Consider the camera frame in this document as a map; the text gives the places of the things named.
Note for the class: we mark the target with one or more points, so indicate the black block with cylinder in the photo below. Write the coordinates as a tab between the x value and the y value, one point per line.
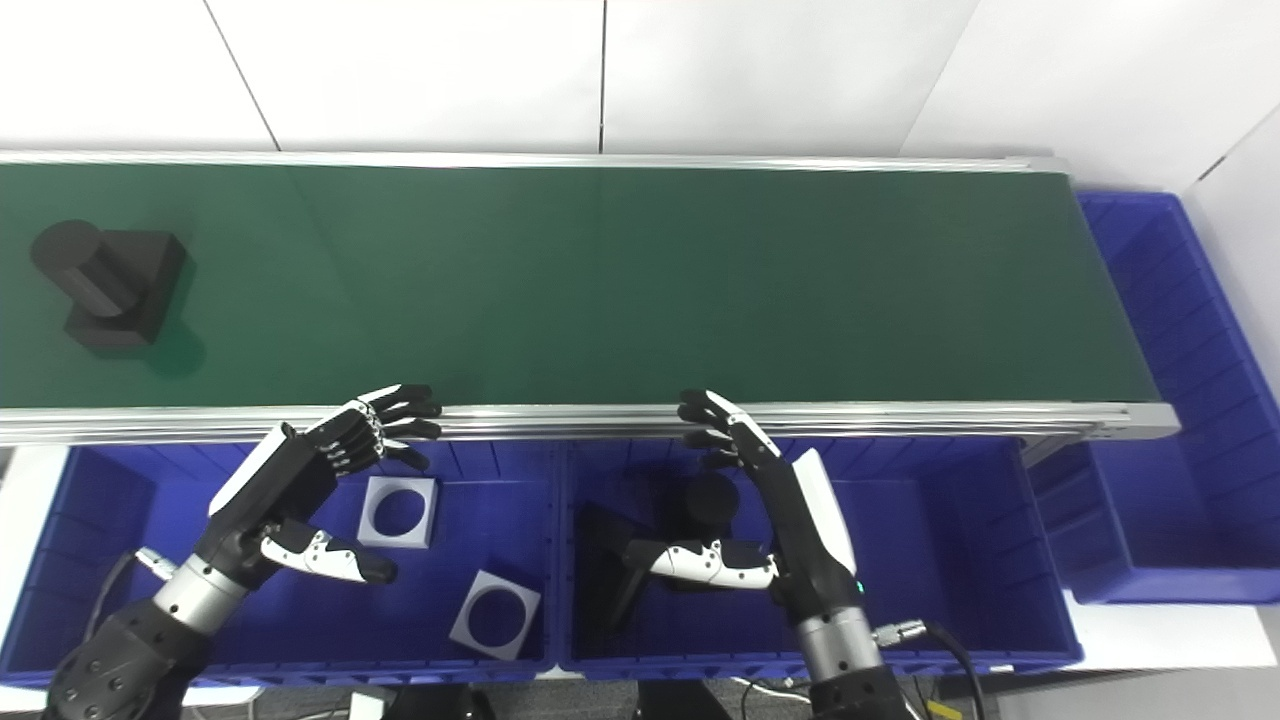
615	525
110	285

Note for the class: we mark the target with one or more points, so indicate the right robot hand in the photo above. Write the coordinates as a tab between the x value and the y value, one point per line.
810	530

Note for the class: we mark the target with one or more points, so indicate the empty blue bin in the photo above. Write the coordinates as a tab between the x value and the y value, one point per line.
1180	420

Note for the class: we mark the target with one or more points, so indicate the green conveyor belt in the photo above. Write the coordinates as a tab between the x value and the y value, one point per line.
600	422
600	290

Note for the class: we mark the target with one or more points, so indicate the yellow label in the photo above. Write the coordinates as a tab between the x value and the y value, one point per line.
942	711

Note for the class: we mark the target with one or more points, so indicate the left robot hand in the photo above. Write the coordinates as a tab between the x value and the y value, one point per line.
275	480

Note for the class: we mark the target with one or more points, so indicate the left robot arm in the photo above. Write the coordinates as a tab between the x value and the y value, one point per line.
130	650

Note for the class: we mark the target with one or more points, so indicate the blue bin with grey parts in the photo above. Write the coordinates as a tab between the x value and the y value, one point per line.
120	520

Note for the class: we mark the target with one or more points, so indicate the blue bin with black parts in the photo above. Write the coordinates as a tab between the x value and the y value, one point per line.
930	540

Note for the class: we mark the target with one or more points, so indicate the grey square plate with hole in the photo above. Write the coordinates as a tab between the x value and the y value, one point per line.
372	525
470	630

